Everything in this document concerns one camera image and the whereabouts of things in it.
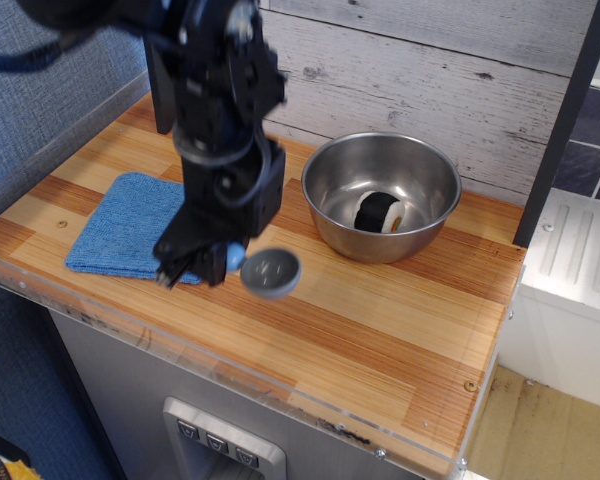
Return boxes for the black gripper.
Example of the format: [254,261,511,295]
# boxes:
[154,134,285,290]

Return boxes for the blue handled grey spoon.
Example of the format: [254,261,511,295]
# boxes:
[227,242,302,299]

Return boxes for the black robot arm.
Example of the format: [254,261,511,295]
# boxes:
[22,1,285,287]

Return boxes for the blue folded cloth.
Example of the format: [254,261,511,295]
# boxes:
[65,172,184,280]

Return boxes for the clear acrylic edge guard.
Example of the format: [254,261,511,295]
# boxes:
[0,241,524,479]

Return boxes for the silver dispenser button panel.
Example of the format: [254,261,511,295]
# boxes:
[163,397,287,479]

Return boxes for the toy sushi roll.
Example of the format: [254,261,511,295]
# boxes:
[353,191,406,233]

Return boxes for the stainless steel bowl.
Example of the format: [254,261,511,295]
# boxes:
[301,132,462,264]

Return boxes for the yellow object at corner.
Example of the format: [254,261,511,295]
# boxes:
[4,461,42,480]

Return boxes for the white toy sink unit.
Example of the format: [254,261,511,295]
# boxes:
[498,189,600,406]

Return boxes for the black braided cable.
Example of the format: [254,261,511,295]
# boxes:
[0,29,71,74]

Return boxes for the dark grey right post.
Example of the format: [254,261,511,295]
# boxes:
[513,1,600,248]

